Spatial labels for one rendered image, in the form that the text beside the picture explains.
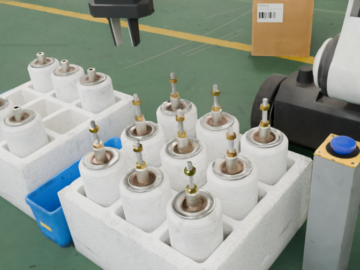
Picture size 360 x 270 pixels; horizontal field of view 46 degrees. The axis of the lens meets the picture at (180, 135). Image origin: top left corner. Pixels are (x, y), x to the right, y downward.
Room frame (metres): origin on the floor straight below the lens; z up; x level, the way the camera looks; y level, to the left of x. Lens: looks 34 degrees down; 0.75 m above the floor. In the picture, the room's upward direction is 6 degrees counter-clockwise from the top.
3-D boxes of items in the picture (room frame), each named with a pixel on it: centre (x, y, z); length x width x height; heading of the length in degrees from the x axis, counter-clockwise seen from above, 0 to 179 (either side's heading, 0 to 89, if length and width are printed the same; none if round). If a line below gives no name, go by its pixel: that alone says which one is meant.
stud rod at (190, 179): (0.54, -0.01, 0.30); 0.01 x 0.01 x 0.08
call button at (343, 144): (0.56, -0.27, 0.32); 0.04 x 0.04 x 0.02
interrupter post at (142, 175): (0.62, 0.08, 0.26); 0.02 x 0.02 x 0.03
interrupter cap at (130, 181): (0.62, 0.08, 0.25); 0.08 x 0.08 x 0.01
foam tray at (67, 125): (1.07, 0.39, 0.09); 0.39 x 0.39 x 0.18; 48
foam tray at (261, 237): (0.71, 0.00, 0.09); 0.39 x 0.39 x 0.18; 47
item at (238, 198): (0.63, -0.09, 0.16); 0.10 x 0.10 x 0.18
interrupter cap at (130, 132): (0.79, 0.08, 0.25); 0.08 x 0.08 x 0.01
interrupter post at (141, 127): (0.79, 0.08, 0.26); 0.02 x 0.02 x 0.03
